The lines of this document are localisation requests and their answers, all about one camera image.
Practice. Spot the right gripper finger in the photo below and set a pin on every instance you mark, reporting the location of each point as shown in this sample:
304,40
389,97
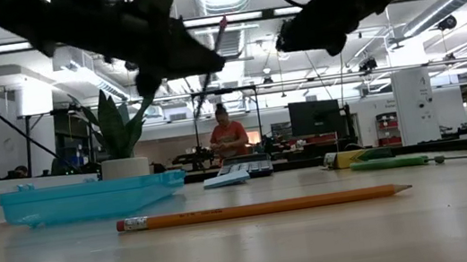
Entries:
310,10
321,38

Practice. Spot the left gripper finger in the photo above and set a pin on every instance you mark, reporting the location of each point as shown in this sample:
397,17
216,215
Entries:
174,25
175,68

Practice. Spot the yellow crayon box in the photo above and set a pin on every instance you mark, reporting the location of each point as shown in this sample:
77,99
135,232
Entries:
345,159

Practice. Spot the yellow pencil with eraser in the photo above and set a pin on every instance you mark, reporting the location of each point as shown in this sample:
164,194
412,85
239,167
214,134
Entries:
270,207

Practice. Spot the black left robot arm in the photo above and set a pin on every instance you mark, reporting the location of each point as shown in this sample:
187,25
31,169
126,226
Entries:
42,16

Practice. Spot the black ceiling spotlight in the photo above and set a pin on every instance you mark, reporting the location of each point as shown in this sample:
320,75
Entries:
368,64
447,22

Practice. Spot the large black monitor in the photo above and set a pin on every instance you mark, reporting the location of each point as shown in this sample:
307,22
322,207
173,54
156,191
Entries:
315,118

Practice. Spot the person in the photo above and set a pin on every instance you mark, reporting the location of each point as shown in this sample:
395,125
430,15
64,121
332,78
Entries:
230,138

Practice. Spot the background robot rig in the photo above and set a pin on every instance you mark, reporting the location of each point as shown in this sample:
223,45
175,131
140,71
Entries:
194,158

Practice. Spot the snake plant in white pot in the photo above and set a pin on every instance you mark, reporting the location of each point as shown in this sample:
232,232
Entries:
123,168

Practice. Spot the white pillar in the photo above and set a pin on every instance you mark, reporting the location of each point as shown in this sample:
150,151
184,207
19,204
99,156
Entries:
415,102

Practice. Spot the light blue sticky notes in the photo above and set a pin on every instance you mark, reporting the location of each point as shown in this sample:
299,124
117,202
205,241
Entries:
226,179

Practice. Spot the red storage shelf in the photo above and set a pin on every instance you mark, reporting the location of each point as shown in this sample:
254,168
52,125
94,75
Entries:
390,139

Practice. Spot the black desk calculator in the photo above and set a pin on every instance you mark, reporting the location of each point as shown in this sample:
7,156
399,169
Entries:
256,166

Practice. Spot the teal and clear pencil case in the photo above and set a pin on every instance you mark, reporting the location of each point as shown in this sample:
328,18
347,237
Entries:
89,200

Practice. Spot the black aluminium table frame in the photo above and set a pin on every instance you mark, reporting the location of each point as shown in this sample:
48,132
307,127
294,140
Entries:
443,146

